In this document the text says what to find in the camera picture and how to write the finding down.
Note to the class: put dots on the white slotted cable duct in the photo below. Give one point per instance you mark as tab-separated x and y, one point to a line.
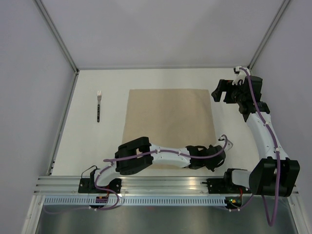
136	200

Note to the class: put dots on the aluminium frame post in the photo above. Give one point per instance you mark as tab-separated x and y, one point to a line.
269	32
55	33

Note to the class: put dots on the right aluminium frame post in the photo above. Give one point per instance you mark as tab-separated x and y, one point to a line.
269	32

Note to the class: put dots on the left aluminium frame post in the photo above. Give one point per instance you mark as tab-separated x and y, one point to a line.
55	33

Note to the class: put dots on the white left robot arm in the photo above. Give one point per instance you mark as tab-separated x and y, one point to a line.
139	154

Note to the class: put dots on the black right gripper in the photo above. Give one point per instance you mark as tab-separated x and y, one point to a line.
225	86

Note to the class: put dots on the aluminium mounting rail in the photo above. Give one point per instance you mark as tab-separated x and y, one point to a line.
138	186

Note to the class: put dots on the beige cloth napkin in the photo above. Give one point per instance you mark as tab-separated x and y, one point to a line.
173	118

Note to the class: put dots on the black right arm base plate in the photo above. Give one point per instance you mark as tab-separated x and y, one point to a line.
226	186

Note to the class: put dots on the silver fork black handle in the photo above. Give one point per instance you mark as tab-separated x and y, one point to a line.
99	97

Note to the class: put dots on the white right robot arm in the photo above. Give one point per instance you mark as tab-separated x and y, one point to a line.
275	171

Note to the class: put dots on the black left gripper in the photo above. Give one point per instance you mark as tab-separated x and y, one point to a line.
212	167

